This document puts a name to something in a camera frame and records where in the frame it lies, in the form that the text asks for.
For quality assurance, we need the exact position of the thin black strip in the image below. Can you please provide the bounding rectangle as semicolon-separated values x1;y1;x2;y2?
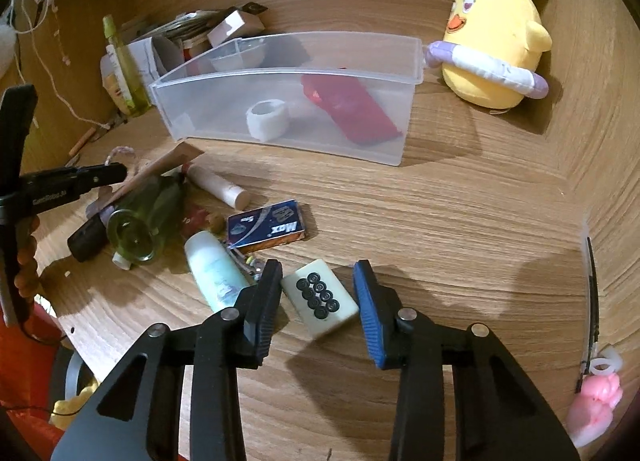
575;236;602;394

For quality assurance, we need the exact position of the white mahjong tile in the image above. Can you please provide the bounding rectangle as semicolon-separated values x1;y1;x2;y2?
280;258;361;340

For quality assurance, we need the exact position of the small yellow plush toy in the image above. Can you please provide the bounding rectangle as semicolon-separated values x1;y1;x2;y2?
50;375;102;433

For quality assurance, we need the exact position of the white cord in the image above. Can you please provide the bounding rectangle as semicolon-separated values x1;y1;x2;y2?
10;0;117;131

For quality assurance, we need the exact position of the pink plush toy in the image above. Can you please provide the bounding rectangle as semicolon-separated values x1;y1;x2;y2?
570;373;624;448

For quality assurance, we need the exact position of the metal nail clipper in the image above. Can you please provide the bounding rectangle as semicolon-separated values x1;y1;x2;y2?
227;240;264;283

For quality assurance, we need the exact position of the green spray bottle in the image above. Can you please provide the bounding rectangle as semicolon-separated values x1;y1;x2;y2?
102;15;151;115

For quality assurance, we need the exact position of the white cylindrical stick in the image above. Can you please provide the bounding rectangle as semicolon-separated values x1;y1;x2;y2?
187;164;250;209

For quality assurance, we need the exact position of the person's left hand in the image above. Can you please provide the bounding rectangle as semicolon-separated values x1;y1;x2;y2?
15;216;42;298

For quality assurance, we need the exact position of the wooden pencil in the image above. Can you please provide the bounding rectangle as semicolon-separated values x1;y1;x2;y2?
67;126;99;155

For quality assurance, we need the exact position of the pink candy wrapper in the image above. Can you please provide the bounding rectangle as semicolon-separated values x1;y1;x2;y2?
179;204;209;238

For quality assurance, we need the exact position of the red cloth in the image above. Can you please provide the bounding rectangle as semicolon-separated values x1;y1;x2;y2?
0;298;76;461

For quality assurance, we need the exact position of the white lotion tube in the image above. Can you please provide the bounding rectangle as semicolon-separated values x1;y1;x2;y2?
184;231;252;314

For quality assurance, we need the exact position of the small white box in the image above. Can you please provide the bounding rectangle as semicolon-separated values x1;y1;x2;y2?
207;10;265;48

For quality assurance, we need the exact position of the black flashlight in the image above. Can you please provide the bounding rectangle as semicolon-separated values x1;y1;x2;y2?
67;218;110;263

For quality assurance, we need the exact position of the pile of papers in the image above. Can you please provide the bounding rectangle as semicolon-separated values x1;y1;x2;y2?
120;1;271;49

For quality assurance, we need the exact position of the brown cardboard piece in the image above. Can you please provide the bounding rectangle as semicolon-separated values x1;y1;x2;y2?
97;144;206;208

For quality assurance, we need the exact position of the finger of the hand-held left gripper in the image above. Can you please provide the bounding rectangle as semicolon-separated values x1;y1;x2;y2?
75;162;129;190

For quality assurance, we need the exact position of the red packet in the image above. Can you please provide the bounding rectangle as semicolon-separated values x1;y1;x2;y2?
301;72;404;146

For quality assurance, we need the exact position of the blue razor blade box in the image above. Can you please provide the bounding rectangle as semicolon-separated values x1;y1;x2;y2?
226;200;308;248

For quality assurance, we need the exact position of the yellow chick plush toy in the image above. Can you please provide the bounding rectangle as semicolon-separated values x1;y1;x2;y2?
425;0;554;115

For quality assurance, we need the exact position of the green glass bottle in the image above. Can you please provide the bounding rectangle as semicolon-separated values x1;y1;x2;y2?
106;174;187;265

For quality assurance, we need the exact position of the white plastic ring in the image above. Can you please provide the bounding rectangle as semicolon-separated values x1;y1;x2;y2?
590;346;624;378

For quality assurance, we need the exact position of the white tape roll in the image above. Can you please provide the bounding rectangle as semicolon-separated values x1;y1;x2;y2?
246;100;290;143

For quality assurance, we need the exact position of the clear plastic container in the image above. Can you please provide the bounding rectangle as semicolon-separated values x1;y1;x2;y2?
149;31;427;167

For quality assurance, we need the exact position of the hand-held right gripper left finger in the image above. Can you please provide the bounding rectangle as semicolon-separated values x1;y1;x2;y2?
50;258;284;461

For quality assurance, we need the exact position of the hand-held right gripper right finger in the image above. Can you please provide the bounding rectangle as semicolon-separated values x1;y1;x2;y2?
352;260;581;461

